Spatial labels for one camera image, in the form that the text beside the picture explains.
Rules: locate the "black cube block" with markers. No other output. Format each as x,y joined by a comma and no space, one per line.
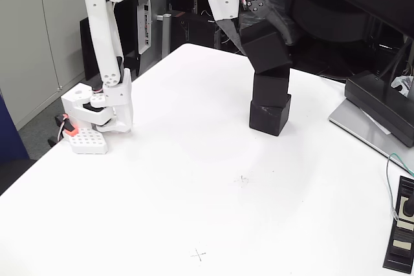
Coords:
270,87
268,121
265,49

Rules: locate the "bin with clear plastic bag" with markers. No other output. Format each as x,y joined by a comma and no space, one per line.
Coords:
281,1

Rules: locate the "black computer tower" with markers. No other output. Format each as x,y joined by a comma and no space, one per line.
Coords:
194,30

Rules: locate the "grey computer case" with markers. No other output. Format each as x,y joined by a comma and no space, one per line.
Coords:
158,4

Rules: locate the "black cube block, scratched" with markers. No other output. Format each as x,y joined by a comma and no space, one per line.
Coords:
268,121

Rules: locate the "black dock box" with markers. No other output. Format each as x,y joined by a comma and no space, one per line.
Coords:
372,95

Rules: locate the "silver monitor stand base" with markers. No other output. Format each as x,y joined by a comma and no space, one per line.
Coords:
355,127

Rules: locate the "crumpled white bag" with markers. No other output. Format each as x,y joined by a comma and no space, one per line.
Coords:
402,82

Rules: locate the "orange black table clamp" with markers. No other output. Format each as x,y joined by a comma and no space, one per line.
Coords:
69,132

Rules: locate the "blue partition panel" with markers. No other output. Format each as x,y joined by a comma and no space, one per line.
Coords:
9,133

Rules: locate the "black power plug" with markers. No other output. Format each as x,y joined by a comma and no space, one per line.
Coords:
410,208

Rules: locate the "silver metal post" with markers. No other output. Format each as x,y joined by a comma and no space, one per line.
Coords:
166,30

